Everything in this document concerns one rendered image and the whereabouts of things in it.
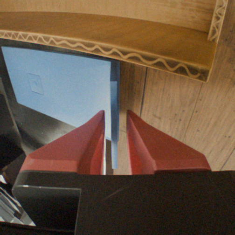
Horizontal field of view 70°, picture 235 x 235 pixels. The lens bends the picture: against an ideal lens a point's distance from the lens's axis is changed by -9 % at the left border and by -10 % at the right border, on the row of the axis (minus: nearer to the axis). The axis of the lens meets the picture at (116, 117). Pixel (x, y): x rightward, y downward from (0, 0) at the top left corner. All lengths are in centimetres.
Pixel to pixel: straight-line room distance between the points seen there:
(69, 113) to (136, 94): 6
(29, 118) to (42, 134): 3
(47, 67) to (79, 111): 5
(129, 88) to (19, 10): 14
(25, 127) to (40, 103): 8
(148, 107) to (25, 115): 16
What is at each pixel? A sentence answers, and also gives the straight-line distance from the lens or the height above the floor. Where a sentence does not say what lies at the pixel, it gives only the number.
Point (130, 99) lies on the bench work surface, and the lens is 16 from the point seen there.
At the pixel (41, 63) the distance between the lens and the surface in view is 17.
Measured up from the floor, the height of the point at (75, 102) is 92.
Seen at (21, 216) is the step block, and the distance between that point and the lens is 60.
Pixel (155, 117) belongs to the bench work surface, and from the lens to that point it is 16.
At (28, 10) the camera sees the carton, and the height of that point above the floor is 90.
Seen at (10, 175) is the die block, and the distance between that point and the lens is 42.
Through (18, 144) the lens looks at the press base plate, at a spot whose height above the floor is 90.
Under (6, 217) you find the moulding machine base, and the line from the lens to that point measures 547.
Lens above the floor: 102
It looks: 45 degrees down
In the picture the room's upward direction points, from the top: 136 degrees counter-clockwise
